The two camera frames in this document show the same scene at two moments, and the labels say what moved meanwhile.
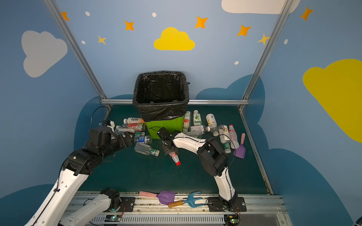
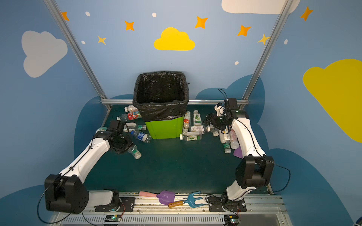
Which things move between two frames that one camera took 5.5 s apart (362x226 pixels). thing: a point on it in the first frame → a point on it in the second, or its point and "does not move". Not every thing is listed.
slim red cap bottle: (234, 140) does not move
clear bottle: (225, 138) does not move
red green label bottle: (137, 126) → (129, 116)
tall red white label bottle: (186, 121) does not move
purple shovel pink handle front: (165, 197) does not move
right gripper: (167, 143) → (218, 123)
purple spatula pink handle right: (240, 151) does not move
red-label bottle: (133, 120) → (131, 108)
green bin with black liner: (160, 98) does not move
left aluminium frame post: (76, 45) does not move
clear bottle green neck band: (145, 149) → (135, 152)
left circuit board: (112, 218) does not move
